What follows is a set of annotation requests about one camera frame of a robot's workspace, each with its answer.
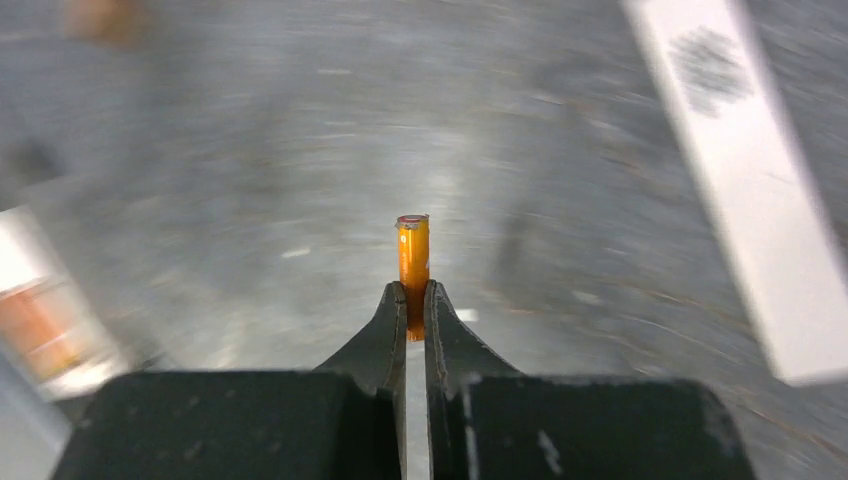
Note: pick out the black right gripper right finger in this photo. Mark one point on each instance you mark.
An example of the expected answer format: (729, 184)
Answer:
(453, 354)

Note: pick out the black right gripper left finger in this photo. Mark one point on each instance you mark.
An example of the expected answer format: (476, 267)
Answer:
(375, 359)

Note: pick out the orange battery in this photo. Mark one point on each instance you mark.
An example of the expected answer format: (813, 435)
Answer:
(414, 273)

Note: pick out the white remote control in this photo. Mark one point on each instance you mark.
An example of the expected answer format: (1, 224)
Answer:
(768, 215)

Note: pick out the small red toy block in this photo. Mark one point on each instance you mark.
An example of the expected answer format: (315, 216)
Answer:
(48, 327)

